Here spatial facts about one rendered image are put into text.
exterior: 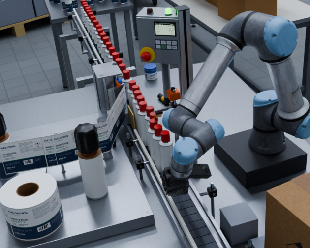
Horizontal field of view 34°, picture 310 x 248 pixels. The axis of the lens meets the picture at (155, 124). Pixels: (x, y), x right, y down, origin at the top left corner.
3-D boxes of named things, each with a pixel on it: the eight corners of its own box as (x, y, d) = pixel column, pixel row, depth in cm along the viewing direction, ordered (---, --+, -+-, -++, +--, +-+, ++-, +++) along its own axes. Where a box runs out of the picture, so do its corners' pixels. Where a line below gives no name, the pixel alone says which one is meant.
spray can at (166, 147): (163, 171, 204) (159, 128, 193) (175, 171, 203) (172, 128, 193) (161, 180, 200) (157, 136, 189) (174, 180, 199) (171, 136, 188)
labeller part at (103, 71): (91, 67, 233) (91, 65, 232) (115, 62, 235) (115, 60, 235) (97, 79, 222) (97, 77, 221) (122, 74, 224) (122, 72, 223)
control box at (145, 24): (148, 52, 205) (143, 6, 195) (189, 54, 200) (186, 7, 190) (139, 63, 197) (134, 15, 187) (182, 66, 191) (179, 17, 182)
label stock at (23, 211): (69, 229, 181) (62, 197, 173) (13, 247, 175) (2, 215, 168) (57, 196, 197) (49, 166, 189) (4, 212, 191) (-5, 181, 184)
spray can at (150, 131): (152, 159, 212) (147, 116, 202) (164, 159, 211) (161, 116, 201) (150, 166, 208) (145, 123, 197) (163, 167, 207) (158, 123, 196)
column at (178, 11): (184, 158, 219) (173, 7, 184) (194, 156, 220) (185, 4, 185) (187, 164, 216) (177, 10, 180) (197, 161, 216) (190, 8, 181)
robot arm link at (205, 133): (199, 109, 168) (175, 129, 163) (224, 121, 160) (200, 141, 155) (204, 128, 172) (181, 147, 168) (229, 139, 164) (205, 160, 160)
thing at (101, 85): (98, 115, 246) (90, 66, 233) (125, 109, 249) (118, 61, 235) (105, 129, 235) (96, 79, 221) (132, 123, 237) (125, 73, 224)
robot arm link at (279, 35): (292, 113, 204) (259, 3, 169) (325, 126, 194) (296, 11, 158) (274, 134, 201) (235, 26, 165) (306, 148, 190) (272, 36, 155)
